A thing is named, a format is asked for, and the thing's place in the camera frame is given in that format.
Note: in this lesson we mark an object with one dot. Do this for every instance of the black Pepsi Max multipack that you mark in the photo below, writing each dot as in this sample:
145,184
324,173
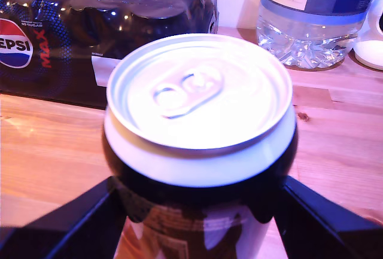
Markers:
89,25

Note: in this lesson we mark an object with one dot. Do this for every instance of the black Pepsi Max can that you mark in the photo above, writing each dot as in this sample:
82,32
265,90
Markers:
197,106

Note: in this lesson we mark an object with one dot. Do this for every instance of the large clear water bottle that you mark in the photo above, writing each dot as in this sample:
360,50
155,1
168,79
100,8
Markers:
314,16

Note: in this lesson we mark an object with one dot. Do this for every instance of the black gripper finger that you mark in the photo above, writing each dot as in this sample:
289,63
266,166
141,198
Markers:
66,229
326,229

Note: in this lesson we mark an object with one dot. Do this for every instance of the small white round camera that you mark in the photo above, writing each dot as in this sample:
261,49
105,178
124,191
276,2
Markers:
371,52

